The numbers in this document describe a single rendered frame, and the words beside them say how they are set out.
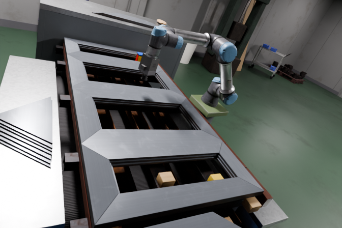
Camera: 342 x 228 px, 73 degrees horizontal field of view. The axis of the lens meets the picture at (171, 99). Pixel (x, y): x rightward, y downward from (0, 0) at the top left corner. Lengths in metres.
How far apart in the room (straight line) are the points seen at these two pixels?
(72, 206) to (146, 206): 0.42
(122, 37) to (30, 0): 2.65
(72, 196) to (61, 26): 1.32
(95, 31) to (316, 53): 9.71
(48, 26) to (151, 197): 1.57
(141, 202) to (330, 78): 10.15
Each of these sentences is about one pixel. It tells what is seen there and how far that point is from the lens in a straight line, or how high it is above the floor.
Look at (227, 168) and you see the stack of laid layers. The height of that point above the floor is 0.83.
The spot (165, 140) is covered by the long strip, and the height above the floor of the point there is 0.84.
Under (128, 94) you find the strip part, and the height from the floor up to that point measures 0.84.
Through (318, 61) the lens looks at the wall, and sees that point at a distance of 10.86.
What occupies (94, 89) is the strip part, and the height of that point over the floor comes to 0.84.
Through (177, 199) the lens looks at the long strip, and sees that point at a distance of 0.89.
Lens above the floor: 1.49
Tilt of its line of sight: 26 degrees down
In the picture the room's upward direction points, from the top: 22 degrees clockwise
